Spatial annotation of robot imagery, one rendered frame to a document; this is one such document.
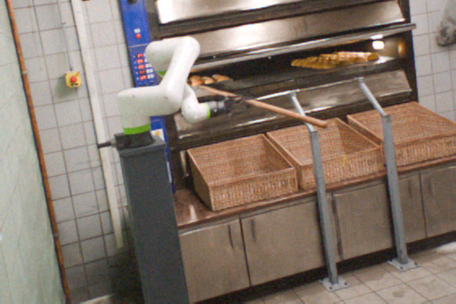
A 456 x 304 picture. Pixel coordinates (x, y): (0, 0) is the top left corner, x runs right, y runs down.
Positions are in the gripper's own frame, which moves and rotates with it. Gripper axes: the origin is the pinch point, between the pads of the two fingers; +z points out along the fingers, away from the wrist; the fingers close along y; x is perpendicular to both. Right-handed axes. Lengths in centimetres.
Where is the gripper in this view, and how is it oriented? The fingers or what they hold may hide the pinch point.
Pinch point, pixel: (249, 102)
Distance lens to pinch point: 284.6
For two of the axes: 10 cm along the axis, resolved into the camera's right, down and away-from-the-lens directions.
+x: 2.5, 0.9, -9.6
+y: 1.6, 9.8, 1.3
